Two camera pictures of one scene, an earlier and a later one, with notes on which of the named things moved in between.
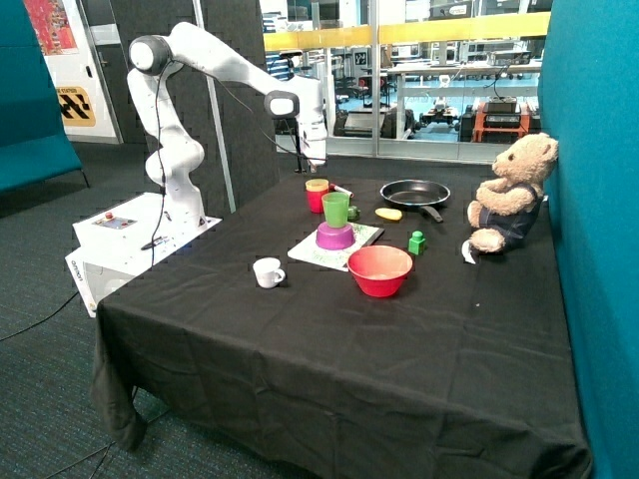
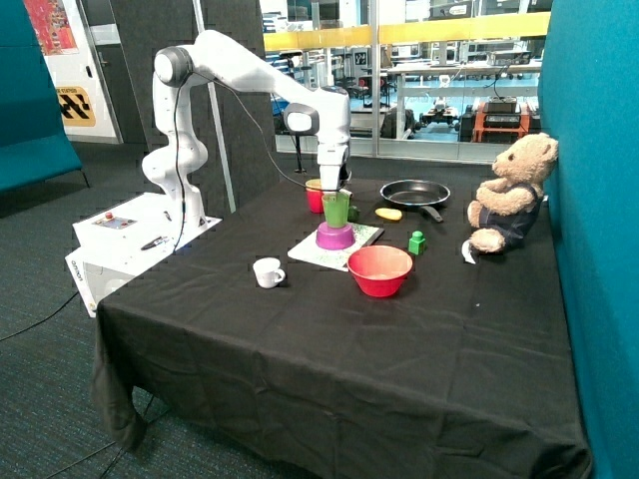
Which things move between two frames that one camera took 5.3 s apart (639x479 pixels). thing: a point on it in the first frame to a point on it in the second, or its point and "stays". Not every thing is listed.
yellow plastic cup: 317,185 stays
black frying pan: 419,193 stays
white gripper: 313,134 to 329,158
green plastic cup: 335,206 stays
